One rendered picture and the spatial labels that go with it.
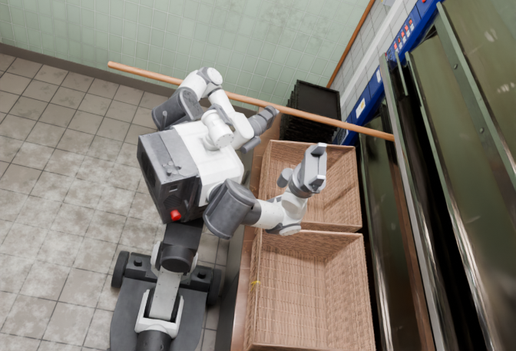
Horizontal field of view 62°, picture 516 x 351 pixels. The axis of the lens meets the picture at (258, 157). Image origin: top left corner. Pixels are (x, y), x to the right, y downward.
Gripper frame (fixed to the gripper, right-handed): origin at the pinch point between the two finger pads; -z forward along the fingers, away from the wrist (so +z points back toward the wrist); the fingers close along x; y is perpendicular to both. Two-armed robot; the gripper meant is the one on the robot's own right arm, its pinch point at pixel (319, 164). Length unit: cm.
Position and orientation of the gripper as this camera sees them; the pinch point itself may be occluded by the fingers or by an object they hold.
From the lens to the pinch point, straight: 106.4
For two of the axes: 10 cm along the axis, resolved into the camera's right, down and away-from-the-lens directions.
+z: -1.2, 3.3, 9.4
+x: 0.9, -9.4, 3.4
